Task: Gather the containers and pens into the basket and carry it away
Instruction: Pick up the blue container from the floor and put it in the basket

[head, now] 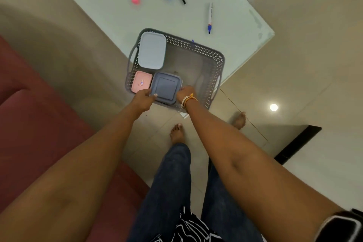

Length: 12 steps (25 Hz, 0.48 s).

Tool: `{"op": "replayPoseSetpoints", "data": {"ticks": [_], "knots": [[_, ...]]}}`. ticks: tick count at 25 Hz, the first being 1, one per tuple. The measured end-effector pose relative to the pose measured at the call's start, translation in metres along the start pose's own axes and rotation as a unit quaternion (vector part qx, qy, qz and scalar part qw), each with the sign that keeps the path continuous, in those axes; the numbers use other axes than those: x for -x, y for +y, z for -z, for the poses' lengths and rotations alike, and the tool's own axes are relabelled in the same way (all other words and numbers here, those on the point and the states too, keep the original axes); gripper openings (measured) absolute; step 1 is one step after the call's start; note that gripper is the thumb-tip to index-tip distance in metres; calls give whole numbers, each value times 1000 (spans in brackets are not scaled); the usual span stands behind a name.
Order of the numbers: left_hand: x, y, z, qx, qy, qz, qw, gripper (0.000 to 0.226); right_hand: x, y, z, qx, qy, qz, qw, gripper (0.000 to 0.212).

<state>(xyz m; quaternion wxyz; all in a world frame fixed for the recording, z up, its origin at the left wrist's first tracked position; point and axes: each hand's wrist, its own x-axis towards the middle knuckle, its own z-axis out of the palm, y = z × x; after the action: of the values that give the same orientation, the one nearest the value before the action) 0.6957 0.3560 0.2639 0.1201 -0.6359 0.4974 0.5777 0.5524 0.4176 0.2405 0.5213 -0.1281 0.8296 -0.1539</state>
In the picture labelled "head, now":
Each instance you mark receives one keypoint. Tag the person's right hand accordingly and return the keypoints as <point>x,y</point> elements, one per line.
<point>185,93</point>

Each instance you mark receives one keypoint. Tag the person's left hand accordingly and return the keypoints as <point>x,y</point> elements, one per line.
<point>141,103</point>

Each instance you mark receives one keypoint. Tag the grey-blue lidded square container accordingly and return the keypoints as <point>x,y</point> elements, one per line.
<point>166,87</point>

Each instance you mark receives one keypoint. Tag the small pink box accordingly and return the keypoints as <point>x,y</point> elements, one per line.
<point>140,81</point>

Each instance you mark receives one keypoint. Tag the grey perforated plastic basket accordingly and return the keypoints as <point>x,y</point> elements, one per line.
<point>192,63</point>

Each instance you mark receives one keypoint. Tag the white lidded container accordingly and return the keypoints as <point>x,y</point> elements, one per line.
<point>151,50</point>

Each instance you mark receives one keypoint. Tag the white marker blue tip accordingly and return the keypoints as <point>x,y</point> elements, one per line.
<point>210,15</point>

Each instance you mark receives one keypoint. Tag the person's right forearm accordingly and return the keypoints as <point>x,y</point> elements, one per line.
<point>241,159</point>

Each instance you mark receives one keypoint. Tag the person's left forearm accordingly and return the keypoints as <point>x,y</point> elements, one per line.
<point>71,182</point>

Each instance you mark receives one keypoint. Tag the person's left foot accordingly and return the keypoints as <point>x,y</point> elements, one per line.
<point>177,134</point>

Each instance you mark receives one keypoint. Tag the person's foot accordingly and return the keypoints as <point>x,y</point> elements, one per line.
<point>177,134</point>
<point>239,121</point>

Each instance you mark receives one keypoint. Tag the person's right foot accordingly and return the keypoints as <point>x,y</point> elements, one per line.
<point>239,121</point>

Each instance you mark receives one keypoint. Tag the white glass-top coffee table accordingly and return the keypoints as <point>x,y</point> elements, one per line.
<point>113,9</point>

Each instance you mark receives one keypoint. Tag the dark blue jeans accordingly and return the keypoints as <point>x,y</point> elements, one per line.
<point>170,188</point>

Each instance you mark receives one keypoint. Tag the red fabric sofa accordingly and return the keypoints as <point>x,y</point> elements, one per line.
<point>28,137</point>

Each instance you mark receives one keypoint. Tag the black skirting board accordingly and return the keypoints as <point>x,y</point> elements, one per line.
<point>297,144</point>

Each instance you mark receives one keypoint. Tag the black white patterned shirt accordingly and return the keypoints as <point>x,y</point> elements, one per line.
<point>187,227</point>

